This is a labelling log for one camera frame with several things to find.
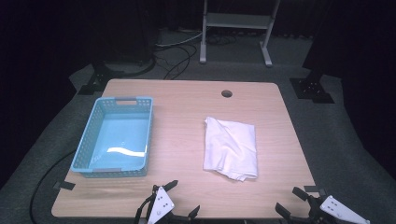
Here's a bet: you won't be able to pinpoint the light blue plastic basket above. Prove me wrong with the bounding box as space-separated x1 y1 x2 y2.
70 96 154 178

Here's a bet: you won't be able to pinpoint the thin black floor cables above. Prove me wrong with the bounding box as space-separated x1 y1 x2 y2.
154 43 199 80

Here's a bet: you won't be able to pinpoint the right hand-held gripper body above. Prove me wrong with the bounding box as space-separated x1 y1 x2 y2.
306 194 372 224

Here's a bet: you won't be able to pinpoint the thick black floor cable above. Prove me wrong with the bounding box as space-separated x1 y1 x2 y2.
29 150 78 224

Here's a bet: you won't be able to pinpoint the white cloth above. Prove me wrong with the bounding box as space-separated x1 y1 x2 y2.
203 116 259 182

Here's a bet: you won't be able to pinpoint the white floor cable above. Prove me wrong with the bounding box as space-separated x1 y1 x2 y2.
155 32 204 49

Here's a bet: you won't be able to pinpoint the left hand-held gripper black cable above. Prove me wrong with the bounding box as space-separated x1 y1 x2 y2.
134 192 157 224

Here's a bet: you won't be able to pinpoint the black stand base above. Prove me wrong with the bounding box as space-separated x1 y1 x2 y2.
78 61 125 95
290 70 335 105

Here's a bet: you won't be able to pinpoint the black tape strip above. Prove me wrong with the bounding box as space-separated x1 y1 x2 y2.
52 180 77 191
304 185 326 196

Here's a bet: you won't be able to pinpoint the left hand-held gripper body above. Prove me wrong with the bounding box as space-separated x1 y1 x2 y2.
146 186 191 224

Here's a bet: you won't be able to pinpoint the white metal stand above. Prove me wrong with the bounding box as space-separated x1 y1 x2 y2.
199 0 281 67

